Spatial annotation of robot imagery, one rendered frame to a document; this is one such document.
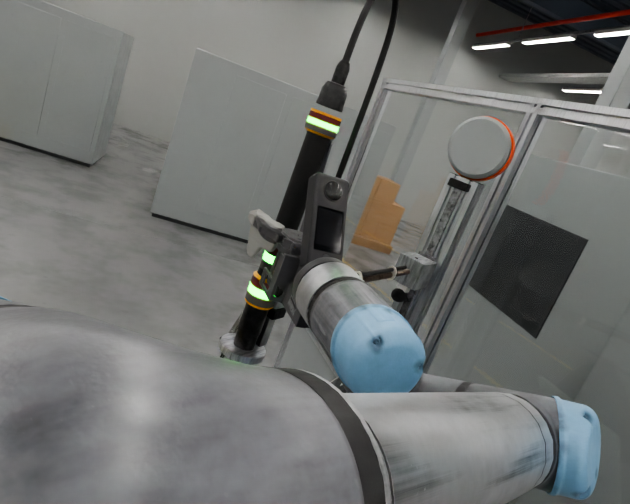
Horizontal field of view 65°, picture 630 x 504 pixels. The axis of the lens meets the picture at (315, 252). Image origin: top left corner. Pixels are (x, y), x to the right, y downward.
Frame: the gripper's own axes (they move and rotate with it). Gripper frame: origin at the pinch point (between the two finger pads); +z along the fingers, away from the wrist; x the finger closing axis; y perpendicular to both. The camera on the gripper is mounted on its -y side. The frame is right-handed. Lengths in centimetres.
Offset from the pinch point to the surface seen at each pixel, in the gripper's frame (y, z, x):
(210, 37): -97, 1202, 141
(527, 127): -31, 39, 70
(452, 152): -19, 41, 53
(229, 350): 19.6, -5.1, -2.9
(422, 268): 9, 28, 49
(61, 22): -11, 724, -108
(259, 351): 19.6, -4.2, 2.0
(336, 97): -18.0, -4.7, -0.5
